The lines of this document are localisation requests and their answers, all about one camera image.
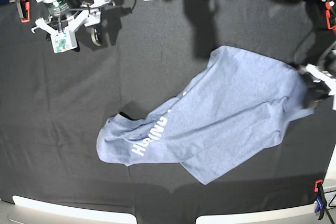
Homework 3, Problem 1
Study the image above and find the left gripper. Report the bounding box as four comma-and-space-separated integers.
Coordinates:
298, 63, 335, 109

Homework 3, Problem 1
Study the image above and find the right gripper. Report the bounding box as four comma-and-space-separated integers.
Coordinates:
84, 0, 115, 46

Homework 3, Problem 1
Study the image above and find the light blue t-shirt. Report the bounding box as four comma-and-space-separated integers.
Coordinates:
96, 46, 314, 185

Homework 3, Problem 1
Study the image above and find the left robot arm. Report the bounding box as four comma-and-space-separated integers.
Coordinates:
298, 0, 335, 110

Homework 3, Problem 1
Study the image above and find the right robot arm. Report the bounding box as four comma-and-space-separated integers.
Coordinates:
31, 0, 116, 54

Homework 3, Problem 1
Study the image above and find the black table cloth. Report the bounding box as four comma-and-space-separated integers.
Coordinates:
1, 0, 335, 223

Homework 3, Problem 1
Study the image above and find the red clamp top left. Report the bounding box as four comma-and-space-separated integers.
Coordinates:
15, 0, 30, 23

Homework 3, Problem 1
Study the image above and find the red clamp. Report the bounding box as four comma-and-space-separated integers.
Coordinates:
15, 0, 30, 23
325, 0, 335, 32

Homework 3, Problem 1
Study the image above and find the red clamp top right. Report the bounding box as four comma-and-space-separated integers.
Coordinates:
325, 0, 335, 32

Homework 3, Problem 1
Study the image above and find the clamp bottom right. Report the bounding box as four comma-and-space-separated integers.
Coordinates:
314, 179, 327, 220

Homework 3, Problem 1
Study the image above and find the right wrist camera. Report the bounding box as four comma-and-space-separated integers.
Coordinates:
50, 32, 78, 54

